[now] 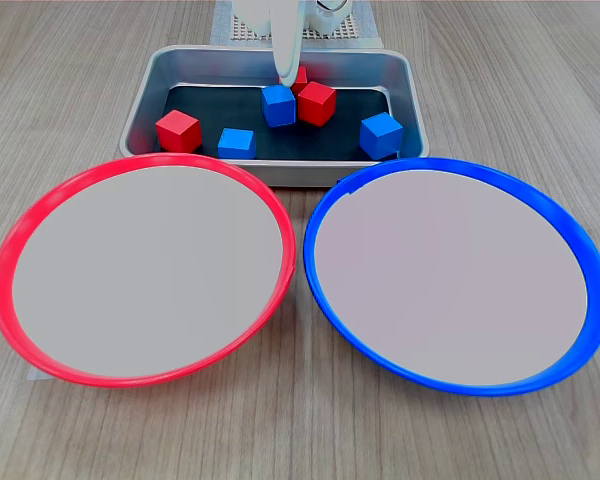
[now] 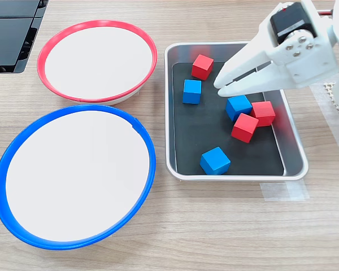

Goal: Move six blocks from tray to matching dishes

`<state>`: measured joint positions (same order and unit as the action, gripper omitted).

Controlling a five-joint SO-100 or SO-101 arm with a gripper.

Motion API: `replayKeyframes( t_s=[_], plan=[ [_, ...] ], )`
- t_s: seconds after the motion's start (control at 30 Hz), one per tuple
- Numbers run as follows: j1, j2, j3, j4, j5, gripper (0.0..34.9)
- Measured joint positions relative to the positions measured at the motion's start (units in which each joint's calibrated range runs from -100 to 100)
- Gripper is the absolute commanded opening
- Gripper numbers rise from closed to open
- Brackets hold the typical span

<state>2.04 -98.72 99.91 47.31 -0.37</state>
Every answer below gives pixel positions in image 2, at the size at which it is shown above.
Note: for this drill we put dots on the blue cube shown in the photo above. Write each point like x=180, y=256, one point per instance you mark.
x=237, y=106
x=192, y=91
x=214, y=161

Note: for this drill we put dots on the red-rimmed white plate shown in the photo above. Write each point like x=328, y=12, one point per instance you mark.
x=99, y=65

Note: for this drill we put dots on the black tray mat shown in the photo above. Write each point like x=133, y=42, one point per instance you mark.
x=200, y=127

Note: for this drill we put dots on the blue-rimmed white plate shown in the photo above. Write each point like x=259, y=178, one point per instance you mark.
x=73, y=175

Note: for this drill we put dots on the steel tray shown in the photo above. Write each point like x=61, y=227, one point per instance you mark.
x=292, y=146

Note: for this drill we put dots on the red cube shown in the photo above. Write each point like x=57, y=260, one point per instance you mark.
x=202, y=67
x=264, y=113
x=244, y=128

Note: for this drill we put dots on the pale perforated base plate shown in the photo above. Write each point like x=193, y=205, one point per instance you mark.
x=329, y=90

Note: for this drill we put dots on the black flat device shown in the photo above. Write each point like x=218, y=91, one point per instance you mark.
x=5, y=42

